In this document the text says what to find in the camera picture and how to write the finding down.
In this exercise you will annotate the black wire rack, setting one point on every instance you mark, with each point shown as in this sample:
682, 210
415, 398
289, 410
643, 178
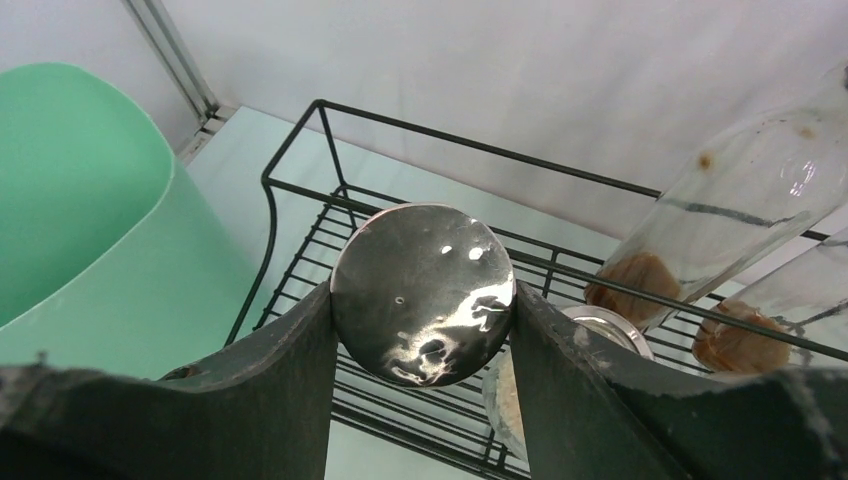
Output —
317, 190

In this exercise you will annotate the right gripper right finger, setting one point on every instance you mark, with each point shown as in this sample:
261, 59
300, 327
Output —
594, 410

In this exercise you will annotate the silver lid shaker jar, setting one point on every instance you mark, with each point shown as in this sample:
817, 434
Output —
422, 295

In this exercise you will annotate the glass oil bottle gold spout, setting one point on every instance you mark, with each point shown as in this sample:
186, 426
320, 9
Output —
805, 298

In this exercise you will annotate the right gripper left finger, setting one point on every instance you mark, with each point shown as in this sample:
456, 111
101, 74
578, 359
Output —
257, 409

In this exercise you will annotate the green plastic waste bin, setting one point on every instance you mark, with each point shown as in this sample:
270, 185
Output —
111, 258

